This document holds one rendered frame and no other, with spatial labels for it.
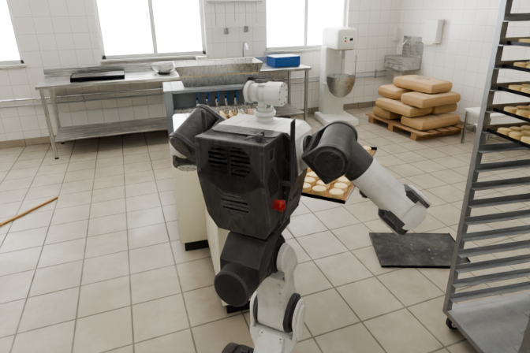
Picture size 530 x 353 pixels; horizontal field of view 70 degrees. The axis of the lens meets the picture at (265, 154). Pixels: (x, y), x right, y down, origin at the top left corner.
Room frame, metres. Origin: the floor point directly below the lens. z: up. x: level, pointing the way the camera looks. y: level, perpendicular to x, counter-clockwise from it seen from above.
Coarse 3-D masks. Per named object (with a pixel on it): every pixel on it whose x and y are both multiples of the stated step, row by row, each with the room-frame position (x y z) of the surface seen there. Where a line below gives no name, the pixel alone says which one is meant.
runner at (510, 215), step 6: (516, 210) 1.62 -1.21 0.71; (522, 210) 1.63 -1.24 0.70; (528, 210) 1.63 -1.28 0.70; (474, 216) 1.58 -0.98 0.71; (480, 216) 1.58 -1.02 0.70; (486, 216) 1.59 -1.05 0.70; (492, 216) 1.60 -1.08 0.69; (498, 216) 1.60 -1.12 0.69; (504, 216) 1.61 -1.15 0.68; (510, 216) 1.61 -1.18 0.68; (516, 216) 1.61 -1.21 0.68; (522, 216) 1.61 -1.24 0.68; (528, 216) 1.61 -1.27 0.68; (468, 222) 1.56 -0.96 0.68; (474, 222) 1.56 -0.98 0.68; (480, 222) 1.56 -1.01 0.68; (486, 222) 1.56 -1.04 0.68
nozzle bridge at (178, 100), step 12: (168, 84) 2.53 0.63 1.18; (180, 84) 2.53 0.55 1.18; (228, 84) 2.50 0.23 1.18; (240, 84) 2.49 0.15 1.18; (168, 96) 2.32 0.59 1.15; (180, 96) 2.42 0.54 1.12; (192, 96) 2.44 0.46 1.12; (204, 96) 2.46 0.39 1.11; (228, 96) 2.50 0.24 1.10; (240, 96) 2.52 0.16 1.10; (168, 108) 2.32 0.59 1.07; (180, 108) 2.41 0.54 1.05; (192, 108) 2.41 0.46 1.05; (216, 108) 2.43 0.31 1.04; (228, 108) 2.45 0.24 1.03; (240, 108) 2.47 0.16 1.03; (168, 120) 2.42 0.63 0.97; (168, 132) 2.42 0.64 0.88
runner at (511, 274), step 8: (504, 272) 1.62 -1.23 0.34; (512, 272) 1.63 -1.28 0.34; (520, 272) 1.64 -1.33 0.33; (528, 272) 1.65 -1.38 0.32; (456, 280) 1.57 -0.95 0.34; (464, 280) 1.58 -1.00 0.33; (472, 280) 1.59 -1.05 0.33; (480, 280) 1.60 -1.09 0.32; (488, 280) 1.59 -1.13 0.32; (496, 280) 1.59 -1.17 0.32; (504, 280) 1.60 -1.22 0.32
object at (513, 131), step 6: (522, 126) 1.56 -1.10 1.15; (528, 126) 1.55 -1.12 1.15; (504, 132) 1.50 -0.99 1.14; (510, 132) 1.47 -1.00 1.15; (516, 132) 1.47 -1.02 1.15; (522, 132) 1.48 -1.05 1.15; (528, 132) 1.47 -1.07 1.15; (516, 138) 1.44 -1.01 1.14; (522, 138) 1.41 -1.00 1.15; (528, 138) 1.40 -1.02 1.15
